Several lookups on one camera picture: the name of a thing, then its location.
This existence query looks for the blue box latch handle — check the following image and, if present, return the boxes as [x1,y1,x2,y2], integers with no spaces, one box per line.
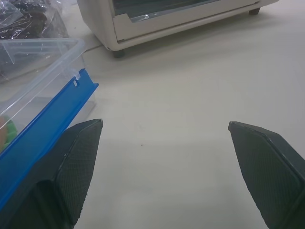
[0,68,100,203]

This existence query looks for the clear bag of dark items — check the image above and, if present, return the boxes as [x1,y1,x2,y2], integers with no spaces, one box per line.
[0,0,70,83]

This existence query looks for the cream white toaster oven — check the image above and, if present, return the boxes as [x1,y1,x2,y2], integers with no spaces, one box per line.
[76,0,279,59]

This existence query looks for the clear plastic storage box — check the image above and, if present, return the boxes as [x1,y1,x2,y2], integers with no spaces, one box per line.
[0,38,97,153]

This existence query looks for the green leafy toy vegetable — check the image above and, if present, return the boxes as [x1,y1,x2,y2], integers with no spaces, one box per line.
[0,114,19,150]

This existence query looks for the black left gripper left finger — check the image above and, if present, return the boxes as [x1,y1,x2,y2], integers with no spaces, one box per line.
[0,118,103,229]

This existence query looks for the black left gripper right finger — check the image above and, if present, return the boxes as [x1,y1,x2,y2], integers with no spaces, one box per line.
[228,121,305,229]

